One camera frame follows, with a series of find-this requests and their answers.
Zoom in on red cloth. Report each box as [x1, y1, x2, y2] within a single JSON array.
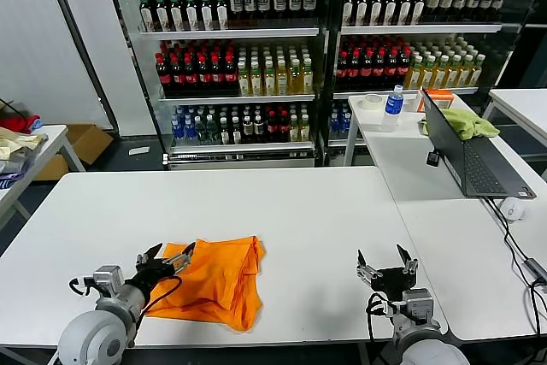
[[0, 113, 43, 134]]

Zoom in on white computer mouse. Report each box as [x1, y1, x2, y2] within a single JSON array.
[[498, 197, 526, 224]]

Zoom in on blue striped cloth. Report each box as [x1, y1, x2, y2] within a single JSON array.
[[0, 170, 26, 190]]

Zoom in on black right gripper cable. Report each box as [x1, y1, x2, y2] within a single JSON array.
[[365, 291, 397, 343]]

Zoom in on orange cardboard box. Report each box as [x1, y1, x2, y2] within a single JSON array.
[[417, 88, 455, 113]]

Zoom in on grey cloth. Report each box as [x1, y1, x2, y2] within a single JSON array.
[[0, 144, 38, 174]]

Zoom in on orange t-shirt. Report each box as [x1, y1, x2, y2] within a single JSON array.
[[144, 235, 267, 332]]

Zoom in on white table with tape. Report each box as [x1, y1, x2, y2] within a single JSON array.
[[344, 91, 505, 168]]

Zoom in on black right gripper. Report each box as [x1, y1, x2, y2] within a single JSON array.
[[356, 244, 420, 300]]

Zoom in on dark grey open laptop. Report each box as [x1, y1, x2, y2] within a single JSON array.
[[421, 86, 538, 200]]

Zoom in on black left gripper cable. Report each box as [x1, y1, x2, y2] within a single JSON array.
[[127, 275, 184, 347]]

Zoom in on white table with clothes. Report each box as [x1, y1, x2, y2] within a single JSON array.
[[0, 123, 86, 229]]

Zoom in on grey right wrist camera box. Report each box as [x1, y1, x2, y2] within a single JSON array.
[[403, 288, 433, 319]]

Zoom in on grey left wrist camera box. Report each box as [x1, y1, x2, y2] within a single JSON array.
[[92, 265, 126, 297]]

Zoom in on beige cloth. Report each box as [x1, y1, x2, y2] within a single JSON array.
[[0, 127, 49, 161]]

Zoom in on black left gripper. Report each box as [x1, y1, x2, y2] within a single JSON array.
[[126, 242, 197, 300]]

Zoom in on black drinks display cooler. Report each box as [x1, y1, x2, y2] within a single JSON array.
[[326, 0, 539, 165], [100, 0, 338, 169]]

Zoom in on empty white table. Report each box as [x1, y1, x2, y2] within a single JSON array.
[[482, 87, 547, 148]]

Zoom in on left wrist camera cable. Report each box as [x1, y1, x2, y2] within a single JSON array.
[[69, 275, 96, 297]]

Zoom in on brown cardboard box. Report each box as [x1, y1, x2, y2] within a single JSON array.
[[33, 123, 115, 181]]

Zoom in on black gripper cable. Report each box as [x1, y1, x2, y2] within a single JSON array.
[[365, 291, 397, 343], [127, 275, 184, 347]]

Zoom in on grey usb hub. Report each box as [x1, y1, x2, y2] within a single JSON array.
[[520, 256, 547, 285]]

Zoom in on green crumpled cloth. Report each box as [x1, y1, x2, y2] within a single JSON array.
[[418, 107, 502, 142]]

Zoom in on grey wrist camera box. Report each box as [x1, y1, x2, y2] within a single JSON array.
[[92, 265, 126, 297], [403, 288, 433, 319]]

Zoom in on black laptop cable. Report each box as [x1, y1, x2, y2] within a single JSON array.
[[482, 196, 547, 340]]

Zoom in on white tape roll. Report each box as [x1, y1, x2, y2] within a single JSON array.
[[362, 93, 385, 111]]

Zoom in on blue label water bottle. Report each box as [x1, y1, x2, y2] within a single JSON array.
[[379, 84, 405, 133]]

